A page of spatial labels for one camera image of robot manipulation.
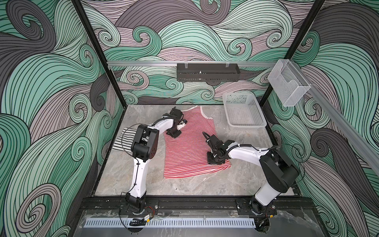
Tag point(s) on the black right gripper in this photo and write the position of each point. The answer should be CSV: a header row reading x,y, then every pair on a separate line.
x,y
210,162

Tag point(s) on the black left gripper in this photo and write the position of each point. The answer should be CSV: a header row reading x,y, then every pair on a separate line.
x,y
175,136

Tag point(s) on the red white striped tank top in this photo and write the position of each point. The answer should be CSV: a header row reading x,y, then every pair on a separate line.
x,y
186,155

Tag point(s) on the white plastic laundry basket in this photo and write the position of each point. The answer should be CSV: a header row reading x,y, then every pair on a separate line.
x,y
243,111

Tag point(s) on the black white striped tank top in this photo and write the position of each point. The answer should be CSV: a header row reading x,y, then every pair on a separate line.
x,y
125,140

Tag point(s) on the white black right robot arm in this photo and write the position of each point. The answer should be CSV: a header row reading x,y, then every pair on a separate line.
x,y
279,170

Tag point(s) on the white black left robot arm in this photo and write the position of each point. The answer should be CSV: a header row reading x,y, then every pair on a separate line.
x,y
144,147

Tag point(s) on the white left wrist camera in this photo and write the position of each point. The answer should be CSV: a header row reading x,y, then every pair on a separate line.
x,y
182,124

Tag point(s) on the black wall shelf tray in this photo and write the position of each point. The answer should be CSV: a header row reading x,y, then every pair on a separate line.
x,y
212,73

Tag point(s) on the aluminium rail back wall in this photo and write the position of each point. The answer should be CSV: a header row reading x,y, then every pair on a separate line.
x,y
150,63

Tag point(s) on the aluminium rail wall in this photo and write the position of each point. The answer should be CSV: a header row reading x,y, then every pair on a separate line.
x,y
352,107
150,63

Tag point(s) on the clear plastic wall bin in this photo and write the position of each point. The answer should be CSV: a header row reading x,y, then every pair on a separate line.
x,y
288,82

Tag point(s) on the black frame post left rear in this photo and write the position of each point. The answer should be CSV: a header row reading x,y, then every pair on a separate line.
x,y
93,39

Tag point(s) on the black frame post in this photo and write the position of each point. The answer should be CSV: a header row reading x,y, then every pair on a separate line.
x,y
305,26
93,39

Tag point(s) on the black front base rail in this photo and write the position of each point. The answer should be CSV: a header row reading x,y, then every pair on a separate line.
x,y
164,205

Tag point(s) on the white slotted cable duct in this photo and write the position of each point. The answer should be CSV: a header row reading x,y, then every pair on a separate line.
x,y
173,223

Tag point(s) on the aluminium rail right wall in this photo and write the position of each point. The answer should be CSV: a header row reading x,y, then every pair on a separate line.
x,y
352,107

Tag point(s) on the black frame post right rear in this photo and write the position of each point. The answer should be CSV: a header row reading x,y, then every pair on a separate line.
x,y
305,26

